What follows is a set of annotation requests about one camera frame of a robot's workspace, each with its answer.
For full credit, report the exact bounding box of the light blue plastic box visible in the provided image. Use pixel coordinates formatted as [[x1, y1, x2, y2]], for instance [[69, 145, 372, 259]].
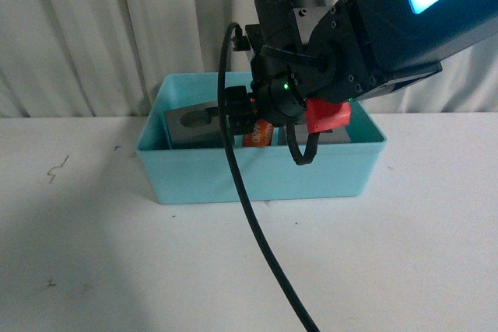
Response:
[[136, 72, 386, 204]]

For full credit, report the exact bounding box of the gray square frame part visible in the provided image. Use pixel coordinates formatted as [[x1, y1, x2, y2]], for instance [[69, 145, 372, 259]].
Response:
[[295, 124, 351, 145]]

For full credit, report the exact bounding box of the thin black looped cable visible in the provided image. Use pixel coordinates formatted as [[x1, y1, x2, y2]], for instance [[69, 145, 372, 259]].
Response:
[[285, 121, 322, 167]]

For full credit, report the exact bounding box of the white pleated curtain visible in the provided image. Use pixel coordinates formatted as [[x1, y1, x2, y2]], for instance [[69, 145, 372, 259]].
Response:
[[0, 0, 498, 118]]

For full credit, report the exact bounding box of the thick black cable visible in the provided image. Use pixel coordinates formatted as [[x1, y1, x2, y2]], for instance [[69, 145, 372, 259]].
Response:
[[216, 22, 322, 332]]

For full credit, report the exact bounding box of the gray block with round hole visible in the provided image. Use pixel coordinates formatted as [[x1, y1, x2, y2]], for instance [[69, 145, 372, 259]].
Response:
[[163, 100, 223, 149]]

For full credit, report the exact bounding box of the red camera mount block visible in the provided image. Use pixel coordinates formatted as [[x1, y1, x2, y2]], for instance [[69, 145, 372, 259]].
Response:
[[305, 98, 352, 134]]

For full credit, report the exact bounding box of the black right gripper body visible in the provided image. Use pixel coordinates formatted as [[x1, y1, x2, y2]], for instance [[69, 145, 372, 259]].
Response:
[[225, 55, 306, 134]]

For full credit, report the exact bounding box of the orange cylinder part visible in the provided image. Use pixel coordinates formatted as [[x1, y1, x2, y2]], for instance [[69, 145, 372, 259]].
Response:
[[242, 119, 274, 147]]

